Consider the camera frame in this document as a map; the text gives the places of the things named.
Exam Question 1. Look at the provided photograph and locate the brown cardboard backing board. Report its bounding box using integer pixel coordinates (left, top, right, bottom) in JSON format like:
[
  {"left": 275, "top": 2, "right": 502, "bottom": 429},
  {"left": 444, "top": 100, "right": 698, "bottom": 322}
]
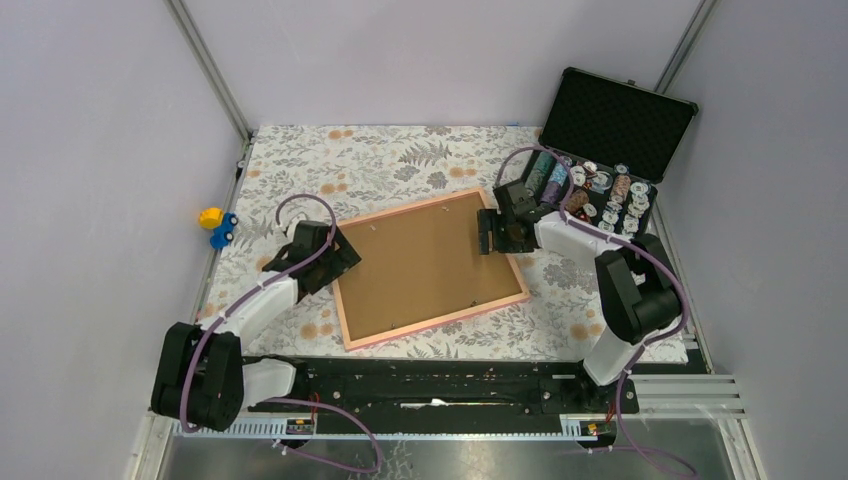
[{"left": 336, "top": 193, "right": 523, "bottom": 344}]

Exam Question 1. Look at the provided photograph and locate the pink wooden picture frame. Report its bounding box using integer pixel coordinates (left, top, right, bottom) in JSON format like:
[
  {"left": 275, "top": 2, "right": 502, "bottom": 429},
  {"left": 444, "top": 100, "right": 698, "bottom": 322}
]
[{"left": 329, "top": 186, "right": 531, "bottom": 352}]

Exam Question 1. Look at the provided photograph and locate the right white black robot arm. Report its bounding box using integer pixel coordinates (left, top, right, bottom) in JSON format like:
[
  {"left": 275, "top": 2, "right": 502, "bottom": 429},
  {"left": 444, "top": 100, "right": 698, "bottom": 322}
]
[{"left": 477, "top": 181, "right": 691, "bottom": 412}]

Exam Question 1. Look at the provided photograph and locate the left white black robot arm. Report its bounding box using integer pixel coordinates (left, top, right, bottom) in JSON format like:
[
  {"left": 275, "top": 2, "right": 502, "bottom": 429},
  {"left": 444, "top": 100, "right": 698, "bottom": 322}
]
[{"left": 150, "top": 221, "right": 361, "bottom": 432}]

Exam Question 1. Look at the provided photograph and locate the purple poker chip stack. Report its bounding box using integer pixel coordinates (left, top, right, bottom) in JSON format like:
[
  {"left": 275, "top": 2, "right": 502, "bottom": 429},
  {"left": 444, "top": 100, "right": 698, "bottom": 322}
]
[{"left": 540, "top": 181, "right": 563, "bottom": 207}]

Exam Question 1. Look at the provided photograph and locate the brown poker chip stack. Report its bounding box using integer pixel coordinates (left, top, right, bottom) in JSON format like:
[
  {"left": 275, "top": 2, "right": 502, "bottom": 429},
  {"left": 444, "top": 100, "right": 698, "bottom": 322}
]
[{"left": 564, "top": 188, "right": 590, "bottom": 215}]

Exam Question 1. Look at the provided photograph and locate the blue poker chip stack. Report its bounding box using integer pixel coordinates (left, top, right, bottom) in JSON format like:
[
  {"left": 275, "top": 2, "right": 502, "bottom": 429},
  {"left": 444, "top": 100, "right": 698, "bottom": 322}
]
[{"left": 548, "top": 159, "right": 572, "bottom": 188}]

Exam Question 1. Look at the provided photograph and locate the green poker chip stack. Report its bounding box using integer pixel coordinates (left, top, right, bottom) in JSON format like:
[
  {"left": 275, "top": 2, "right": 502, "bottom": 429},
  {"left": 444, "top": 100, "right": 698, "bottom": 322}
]
[{"left": 525, "top": 152, "right": 556, "bottom": 196}]

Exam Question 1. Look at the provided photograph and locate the yellow and blue toy car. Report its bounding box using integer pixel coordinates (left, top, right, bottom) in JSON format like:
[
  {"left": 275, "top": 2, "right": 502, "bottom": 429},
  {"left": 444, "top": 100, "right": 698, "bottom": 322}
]
[{"left": 198, "top": 207, "right": 239, "bottom": 250}]

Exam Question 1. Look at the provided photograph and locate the pink poker chip stack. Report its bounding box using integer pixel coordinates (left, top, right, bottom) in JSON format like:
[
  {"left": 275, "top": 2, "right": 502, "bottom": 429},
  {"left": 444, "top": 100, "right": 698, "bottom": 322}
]
[{"left": 609, "top": 174, "right": 631, "bottom": 205}]

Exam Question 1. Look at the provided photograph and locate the black poker chip case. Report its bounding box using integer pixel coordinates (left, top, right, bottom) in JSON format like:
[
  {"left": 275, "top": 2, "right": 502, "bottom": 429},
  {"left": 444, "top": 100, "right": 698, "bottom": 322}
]
[{"left": 521, "top": 67, "right": 699, "bottom": 238}]

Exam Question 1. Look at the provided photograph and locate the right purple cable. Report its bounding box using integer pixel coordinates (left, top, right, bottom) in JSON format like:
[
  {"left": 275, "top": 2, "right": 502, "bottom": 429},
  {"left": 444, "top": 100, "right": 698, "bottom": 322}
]
[{"left": 495, "top": 145, "right": 700, "bottom": 480}]

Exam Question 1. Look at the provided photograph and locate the purple cable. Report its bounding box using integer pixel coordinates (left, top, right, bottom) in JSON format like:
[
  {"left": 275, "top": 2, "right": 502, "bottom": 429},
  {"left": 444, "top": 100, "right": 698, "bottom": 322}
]
[
  {"left": 178, "top": 193, "right": 386, "bottom": 475},
  {"left": 495, "top": 145, "right": 700, "bottom": 480}
]

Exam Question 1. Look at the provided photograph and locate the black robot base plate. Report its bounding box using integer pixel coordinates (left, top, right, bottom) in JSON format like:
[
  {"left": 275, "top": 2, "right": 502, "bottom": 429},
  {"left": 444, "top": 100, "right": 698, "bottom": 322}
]
[{"left": 248, "top": 357, "right": 640, "bottom": 434}]

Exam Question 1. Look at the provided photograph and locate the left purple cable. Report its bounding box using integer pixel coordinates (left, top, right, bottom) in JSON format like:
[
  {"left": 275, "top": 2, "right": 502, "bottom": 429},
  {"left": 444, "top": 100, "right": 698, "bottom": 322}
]
[{"left": 178, "top": 193, "right": 386, "bottom": 475}]

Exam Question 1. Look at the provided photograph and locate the white slotted cable duct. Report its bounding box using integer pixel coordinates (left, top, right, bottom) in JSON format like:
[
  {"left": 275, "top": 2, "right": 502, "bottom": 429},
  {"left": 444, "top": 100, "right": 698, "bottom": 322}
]
[{"left": 171, "top": 416, "right": 317, "bottom": 440}]

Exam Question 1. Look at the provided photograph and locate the left aluminium corner post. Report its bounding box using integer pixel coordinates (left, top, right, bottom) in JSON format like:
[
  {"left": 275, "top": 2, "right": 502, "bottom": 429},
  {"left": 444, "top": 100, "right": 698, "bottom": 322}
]
[{"left": 164, "top": 0, "right": 253, "bottom": 144}]

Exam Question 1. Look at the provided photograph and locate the aluminium corner post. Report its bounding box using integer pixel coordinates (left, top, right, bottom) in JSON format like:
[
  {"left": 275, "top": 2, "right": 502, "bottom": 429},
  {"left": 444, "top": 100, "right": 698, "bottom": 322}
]
[
  {"left": 654, "top": 0, "right": 721, "bottom": 94},
  {"left": 164, "top": 0, "right": 253, "bottom": 144}
]

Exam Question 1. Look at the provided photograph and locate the right aluminium corner post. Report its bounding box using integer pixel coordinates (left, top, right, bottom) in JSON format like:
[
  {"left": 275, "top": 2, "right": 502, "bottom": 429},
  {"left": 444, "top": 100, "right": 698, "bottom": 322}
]
[{"left": 654, "top": 0, "right": 721, "bottom": 94}]

